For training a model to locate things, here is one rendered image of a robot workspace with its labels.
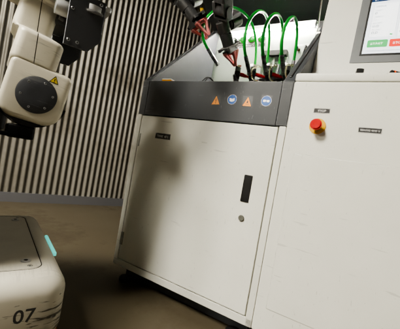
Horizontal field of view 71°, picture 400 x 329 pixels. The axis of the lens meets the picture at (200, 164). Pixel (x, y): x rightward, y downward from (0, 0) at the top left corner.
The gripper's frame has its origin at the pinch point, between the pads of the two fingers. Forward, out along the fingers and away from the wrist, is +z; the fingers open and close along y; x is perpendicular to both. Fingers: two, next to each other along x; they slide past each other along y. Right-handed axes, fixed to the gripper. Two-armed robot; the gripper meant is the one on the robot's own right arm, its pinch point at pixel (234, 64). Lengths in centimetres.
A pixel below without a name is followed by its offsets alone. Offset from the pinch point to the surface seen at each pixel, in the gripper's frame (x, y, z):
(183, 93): 5.4, -31.7, -0.8
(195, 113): -2.2, -35.7, 6.6
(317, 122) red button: -50, -31, 13
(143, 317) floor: -5, -100, 59
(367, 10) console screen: -48, 32, -3
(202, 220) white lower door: -13, -62, 40
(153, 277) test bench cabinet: 6, -86, 59
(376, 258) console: -70, -50, 47
